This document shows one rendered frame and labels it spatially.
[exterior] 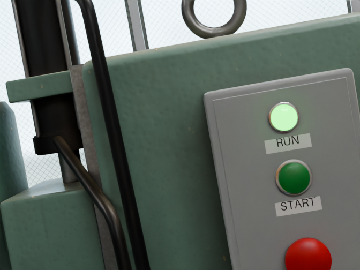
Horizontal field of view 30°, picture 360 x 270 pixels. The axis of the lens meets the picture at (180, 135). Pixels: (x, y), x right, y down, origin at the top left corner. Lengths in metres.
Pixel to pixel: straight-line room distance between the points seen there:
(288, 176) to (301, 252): 0.05
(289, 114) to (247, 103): 0.03
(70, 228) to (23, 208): 0.04
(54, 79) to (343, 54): 0.24
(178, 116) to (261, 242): 0.12
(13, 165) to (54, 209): 0.08
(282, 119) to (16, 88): 0.26
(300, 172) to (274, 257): 0.06
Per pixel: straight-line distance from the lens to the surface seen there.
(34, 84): 0.60
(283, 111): 0.44
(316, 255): 0.45
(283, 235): 0.45
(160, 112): 0.51
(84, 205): 0.56
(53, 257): 0.58
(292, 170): 0.44
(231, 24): 0.61
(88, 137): 0.55
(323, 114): 0.45
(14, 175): 0.63
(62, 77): 0.59
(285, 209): 0.45
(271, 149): 0.45
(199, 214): 0.51
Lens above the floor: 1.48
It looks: 3 degrees down
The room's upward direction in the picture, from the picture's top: 10 degrees counter-clockwise
